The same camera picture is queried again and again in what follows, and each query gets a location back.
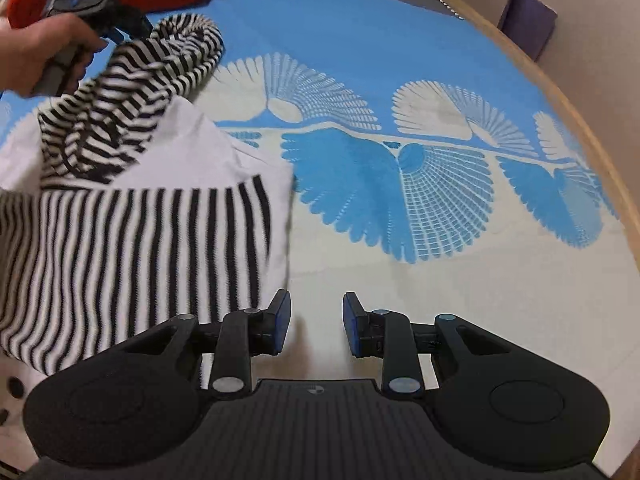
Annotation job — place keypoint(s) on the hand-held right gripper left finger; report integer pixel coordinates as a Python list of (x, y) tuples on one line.
[(283, 321)]

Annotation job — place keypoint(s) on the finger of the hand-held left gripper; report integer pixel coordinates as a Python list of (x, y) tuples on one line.
[(131, 21)]

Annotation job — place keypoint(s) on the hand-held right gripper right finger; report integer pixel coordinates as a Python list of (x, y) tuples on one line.
[(349, 325)]

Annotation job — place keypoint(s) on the white garment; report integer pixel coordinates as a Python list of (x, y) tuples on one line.
[(135, 180)]

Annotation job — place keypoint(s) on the person's left hand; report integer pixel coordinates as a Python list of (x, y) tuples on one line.
[(37, 47)]

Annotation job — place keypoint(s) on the blue white printed blanket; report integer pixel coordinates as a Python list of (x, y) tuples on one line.
[(400, 180)]

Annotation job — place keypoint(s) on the white black dotted cloth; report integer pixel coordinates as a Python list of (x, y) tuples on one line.
[(15, 400)]

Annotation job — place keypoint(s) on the purple box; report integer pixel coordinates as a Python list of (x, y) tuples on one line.
[(527, 22)]

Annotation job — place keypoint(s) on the wooden bed frame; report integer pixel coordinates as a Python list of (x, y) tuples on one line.
[(575, 90)]

